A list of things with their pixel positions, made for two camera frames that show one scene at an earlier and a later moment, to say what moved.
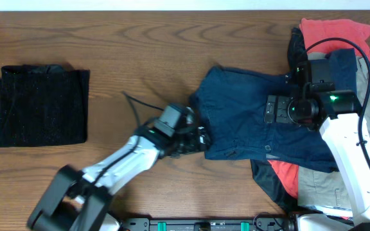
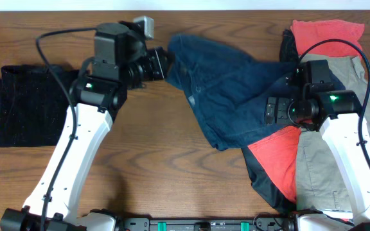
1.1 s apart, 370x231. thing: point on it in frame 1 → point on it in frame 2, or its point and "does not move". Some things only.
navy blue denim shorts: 228,110 → 230,92
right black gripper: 280,113 does not move
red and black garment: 279,181 does not move
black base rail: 207,224 does not move
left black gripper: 194,136 → 155,58
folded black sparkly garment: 37,105 does not move
